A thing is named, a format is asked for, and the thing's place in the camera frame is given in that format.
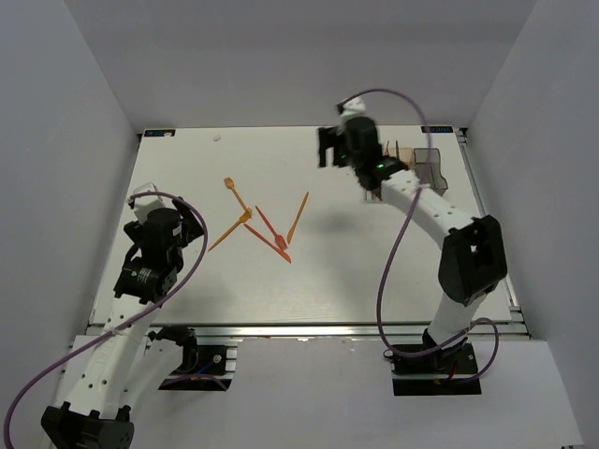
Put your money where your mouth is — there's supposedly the left blue table label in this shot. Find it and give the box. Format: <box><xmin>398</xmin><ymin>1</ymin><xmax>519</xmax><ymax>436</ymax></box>
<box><xmin>143</xmin><ymin>129</ymin><xmax>176</xmax><ymax>138</ymax></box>

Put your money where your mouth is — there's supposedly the grey plastic container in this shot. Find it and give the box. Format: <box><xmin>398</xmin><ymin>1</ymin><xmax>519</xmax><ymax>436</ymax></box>
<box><xmin>413</xmin><ymin>148</ymin><xmax>448</xmax><ymax>196</ymax></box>

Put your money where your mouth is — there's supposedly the orange plastic fork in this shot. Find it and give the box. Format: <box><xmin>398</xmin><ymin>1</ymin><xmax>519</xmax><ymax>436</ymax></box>
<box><xmin>209</xmin><ymin>209</ymin><xmax>253</xmax><ymax>252</ymax></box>

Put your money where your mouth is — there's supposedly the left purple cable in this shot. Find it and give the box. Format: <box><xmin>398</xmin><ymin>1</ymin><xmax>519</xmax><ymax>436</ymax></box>
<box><xmin>5</xmin><ymin>191</ymin><xmax>210</xmax><ymax>449</ymax></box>

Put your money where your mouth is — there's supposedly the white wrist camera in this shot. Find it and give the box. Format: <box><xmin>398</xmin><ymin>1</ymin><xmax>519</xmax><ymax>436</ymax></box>
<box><xmin>126</xmin><ymin>182</ymin><xmax>165</xmax><ymax>224</ymax></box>
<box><xmin>336</xmin><ymin>96</ymin><xmax>366</xmax><ymax>122</ymax></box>

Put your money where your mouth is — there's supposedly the orange plastic spoon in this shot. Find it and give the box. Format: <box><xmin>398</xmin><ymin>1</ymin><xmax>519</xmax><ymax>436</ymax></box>
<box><xmin>224</xmin><ymin>177</ymin><xmax>253</xmax><ymax>217</ymax></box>

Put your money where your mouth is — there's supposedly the blue table label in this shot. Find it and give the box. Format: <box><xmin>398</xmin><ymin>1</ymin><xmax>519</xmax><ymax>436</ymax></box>
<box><xmin>420</xmin><ymin>125</ymin><xmax>454</xmax><ymax>134</ymax></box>
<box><xmin>143</xmin><ymin>129</ymin><xmax>176</xmax><ymax>138</ymax></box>

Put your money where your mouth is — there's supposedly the right blue table label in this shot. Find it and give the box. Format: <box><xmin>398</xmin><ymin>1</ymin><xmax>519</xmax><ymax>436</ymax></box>
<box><xmin>420</xmin><ymin>125</ymin><xmax>454</xmax><ymax>134</ymax></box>

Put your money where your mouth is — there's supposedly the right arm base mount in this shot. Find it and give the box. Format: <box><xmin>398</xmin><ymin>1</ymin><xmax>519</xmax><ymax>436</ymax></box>
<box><xmin>383</xmin><ymin>336</ymin><xmax>482</xmax><ymax>397</ymax></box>

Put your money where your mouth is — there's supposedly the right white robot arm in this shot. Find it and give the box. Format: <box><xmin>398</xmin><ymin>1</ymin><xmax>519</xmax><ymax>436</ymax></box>
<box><xmin>317</xmin><ymin>117</ymin><xmax>507</xmax><ymax>373</ymax></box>

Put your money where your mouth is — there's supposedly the red plastic knife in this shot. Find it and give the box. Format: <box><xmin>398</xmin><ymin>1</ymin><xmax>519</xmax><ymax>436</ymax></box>
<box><xmin>243</xmin><ymin>224</ymin><xmax>292</xmax><ymax>264</ymax></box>

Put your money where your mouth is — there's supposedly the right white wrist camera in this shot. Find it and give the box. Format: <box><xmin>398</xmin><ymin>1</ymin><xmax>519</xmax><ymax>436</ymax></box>
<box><xmin>336</xmin><ymin>96</ymin><xmax>366</xmax><ymax>122</ymax></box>

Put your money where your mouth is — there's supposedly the red plastic fork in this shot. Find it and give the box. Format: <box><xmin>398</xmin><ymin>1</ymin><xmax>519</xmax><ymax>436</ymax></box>
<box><xmin>256</xmin><ymin>206</ymin><xmax>287</xmax><ymax>251</ymax></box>

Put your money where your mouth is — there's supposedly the orange plastic knife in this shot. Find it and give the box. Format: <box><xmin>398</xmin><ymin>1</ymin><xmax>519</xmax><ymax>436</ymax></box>
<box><xmin>286</xmin><ymin>192</ymin><xmax>310</xmax><ymax>244</ymax></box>

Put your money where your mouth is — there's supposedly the purple cable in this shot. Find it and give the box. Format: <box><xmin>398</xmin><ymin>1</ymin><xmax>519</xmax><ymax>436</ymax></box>
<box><xmin>5</xmin><ymin>191</ymin><xmax>210</xmax><ymax>449</ymax></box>
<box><xmin>337</xmin><ymin>88</ymin><xmax>500</xmax><ymax>380</ymax></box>

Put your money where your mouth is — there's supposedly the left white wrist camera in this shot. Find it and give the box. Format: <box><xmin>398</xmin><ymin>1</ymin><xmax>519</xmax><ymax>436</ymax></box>
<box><xmin>126</xmin><ymin>182</ymin><xmax>165</xmax><ymax>224</ymax></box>

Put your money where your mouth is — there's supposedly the orange plastic container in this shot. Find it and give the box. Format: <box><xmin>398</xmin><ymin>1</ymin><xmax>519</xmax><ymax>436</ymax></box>
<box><xmin>390</xmin><ymin>147</ymin><xmax>416</xmax><ymax>169</ymax></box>

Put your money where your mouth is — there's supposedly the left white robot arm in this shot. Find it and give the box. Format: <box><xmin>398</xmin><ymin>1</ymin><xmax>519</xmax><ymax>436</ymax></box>
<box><xmin>41</xmin><ymin>196</ymin><xmax>207</xmax><ymax>448</ymax></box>

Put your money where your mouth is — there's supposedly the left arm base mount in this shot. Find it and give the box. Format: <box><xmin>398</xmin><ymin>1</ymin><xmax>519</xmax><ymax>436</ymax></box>
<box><xmin>148</xmin><ymin>326</ymin><xmax>232</xmax><ymax>391</ymax></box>

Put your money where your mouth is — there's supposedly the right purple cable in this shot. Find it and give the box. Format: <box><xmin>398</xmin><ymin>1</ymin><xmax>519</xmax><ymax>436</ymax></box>
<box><xmin>337</xmin><ymin>88</ymin><xmax>500</xmax><ymax>380</ymax></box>

